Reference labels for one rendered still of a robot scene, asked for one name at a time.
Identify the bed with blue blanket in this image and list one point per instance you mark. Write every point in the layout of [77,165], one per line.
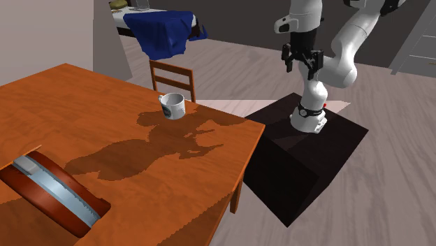
[160,30]

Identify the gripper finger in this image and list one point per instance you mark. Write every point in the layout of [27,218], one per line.
[288,56]
[315,63]

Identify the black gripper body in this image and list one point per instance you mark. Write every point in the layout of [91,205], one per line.
[303,41]

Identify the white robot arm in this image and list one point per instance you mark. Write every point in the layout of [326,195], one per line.
[347,51]

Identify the orange wooden table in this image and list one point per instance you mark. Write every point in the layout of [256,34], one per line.
[85,116]

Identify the brown wooden chair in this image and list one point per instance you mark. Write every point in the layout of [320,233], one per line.
[172,71]

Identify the dark robot stand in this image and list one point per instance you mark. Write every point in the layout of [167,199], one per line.
[306,160]

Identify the grey cabinet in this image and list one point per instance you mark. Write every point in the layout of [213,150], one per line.
[420,47]

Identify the white mug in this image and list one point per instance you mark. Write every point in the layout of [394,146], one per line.
[175,106]

